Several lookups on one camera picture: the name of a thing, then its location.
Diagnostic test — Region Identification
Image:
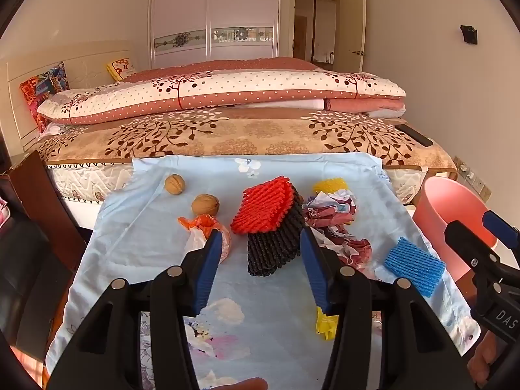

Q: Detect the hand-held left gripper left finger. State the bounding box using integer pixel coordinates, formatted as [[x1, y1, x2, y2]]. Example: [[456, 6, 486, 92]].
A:
[[46, 229, 223, 390]]

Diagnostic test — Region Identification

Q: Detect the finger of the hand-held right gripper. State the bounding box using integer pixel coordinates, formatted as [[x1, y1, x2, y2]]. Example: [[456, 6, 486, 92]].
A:
[[444, 220, 502, 277], [483, 210, 520, 253]]

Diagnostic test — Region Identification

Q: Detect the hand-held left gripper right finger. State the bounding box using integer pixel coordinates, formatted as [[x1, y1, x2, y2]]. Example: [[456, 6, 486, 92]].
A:
[[300, 227, 476, 390]]

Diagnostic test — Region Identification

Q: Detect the pink plastic bin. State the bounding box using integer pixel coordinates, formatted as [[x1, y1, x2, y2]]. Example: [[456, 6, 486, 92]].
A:
[[414, 178, 498, 283]]

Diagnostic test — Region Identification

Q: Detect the orange plastic bag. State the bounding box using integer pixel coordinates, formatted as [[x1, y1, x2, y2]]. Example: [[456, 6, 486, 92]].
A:
[[178, 214, 232, 263]]

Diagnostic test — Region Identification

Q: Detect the person's right hand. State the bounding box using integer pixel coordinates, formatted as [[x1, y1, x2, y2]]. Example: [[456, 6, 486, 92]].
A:
[[466, 333, 518, 388]]

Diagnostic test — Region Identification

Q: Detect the person's left hand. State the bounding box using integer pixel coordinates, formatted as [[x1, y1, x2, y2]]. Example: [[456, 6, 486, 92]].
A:
[[221, 378, 269, 390]]

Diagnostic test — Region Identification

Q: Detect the black foam net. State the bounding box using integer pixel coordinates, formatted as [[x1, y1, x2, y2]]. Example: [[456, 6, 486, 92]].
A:
[[246, 185, 305, 277]]

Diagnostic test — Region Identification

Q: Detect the blue foam net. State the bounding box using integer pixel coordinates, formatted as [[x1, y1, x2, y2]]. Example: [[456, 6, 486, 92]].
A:
[[384, 237, 447, 297]]

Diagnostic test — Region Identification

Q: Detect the round brown walnut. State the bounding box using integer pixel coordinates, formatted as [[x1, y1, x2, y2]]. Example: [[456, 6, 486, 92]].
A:
[[164, 174, 186, 196], [191, 194, 220, 217]]

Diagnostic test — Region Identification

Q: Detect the light blue floral cloth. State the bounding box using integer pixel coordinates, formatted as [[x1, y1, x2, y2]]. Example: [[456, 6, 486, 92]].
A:
[[45, 154, 482, 390]]

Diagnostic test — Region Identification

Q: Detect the red foam net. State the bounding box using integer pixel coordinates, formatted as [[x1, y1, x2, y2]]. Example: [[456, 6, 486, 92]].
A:
[[230, 175, 294, 234]]

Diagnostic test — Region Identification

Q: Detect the yellow foam net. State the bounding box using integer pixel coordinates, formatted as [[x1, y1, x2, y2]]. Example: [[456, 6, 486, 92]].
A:
[[313, 176, 349, 196]]

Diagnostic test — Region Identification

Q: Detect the black smartphone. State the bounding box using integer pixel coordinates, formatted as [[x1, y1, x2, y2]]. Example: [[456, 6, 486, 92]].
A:
[[396, 123, 435, 148]]

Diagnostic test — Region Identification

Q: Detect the brown leaf-print blanket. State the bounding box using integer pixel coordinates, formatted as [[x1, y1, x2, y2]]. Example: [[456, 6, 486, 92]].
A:
[[36, 108, 458, 171]]

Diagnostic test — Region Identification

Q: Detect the white quilted mattress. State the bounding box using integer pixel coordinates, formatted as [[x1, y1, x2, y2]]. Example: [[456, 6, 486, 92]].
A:
[[46, 164, 427, 208]]

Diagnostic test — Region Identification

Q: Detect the pink folded blanket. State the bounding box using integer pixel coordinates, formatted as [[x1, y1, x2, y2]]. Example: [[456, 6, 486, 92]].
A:
[[321, 97, 407, 118]]

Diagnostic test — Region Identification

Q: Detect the dark furniture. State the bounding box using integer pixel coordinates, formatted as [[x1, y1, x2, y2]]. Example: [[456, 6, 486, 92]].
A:
[[0, 219, 76, 360]]

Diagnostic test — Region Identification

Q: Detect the folded dotted tree-print quilt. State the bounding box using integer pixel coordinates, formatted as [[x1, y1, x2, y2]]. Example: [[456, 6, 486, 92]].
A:
[[36, 58, 407, 124]]

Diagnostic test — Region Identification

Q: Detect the brown wooden nightstand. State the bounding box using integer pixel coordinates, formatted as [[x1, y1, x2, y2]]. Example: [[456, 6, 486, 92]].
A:
[[0, 150, 88, 273]]

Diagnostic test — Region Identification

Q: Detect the yellow flower pillow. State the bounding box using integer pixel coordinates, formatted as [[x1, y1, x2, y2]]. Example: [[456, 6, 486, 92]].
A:
[[106, 58, 139, 82]]

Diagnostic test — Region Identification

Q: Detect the cream open door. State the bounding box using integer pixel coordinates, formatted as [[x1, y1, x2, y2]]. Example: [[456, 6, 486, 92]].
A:
[[341, 0, 366, 74]]

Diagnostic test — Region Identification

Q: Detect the cream headboard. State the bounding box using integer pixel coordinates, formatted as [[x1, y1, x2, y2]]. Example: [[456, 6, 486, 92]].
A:
[[0, 40, 135, 155]]

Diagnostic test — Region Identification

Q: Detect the colourful patterned pillow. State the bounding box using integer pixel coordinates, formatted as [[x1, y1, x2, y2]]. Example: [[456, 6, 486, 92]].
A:
[[19, 62, 70, 133]]

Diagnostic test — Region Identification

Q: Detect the white sliding-door wardrobe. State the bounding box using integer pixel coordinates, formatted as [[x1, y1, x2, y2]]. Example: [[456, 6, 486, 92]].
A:
[[148, 0, 281, 70]]

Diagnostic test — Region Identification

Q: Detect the beige wall socket strip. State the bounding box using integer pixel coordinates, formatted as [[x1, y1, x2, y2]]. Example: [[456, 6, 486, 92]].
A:
[[453, 156, 492, 202]]

